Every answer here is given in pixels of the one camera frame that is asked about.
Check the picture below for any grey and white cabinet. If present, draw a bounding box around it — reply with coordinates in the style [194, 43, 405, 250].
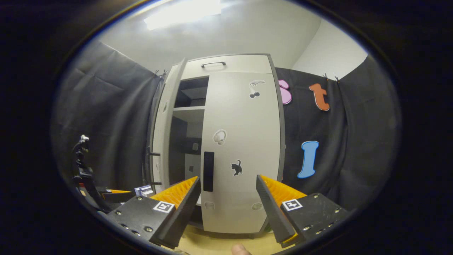
[143, 53, 286, 238]

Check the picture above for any black backdrop cloth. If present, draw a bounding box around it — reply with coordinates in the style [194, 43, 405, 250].
[51, 40, 402, 213]

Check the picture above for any white cabinet shelf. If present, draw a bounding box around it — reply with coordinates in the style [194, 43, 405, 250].
[172, 106, 206, 114]

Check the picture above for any black door handle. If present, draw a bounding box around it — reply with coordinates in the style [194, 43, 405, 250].
[203, 152, 215, 192]
[146, 152, 162, 186]

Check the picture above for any white cabinet door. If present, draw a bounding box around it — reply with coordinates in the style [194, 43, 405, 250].
[200, 72, 284, 235]
[148, 58, 188, 195]

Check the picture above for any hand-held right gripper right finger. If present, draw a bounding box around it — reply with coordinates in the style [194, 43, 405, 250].
[256, 175, 350, 248]

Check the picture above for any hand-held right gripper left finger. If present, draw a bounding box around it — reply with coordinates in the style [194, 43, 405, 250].
[106, 176, 201, 249]

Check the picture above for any white cabinet drawer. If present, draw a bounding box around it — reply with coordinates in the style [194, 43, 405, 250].
[180, 54, 275, 80]

